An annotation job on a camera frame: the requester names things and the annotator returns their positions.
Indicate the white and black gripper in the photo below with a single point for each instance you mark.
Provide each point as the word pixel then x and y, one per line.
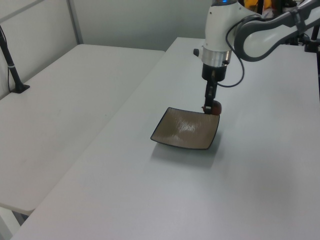
pixel 214 72

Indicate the small round brown food item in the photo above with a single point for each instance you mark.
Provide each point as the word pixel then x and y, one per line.
pixel 216 108

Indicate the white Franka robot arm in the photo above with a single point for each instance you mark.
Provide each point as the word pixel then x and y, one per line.
pixel 260 37

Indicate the square brown ceramic plate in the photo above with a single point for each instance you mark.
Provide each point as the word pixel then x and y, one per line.
pixel 186 128

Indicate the yellow background item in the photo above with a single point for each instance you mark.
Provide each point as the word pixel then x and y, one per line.
pixel 251 2

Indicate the white side table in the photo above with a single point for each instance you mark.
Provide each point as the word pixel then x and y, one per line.
pixel 57 112

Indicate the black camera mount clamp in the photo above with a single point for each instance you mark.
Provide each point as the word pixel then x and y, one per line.
pixel 311 45

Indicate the grey partition post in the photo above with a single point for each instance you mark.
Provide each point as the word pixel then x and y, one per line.
pixel 75 21

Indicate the black camera pole with base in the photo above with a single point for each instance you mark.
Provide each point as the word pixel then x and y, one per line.
pixel 13 72

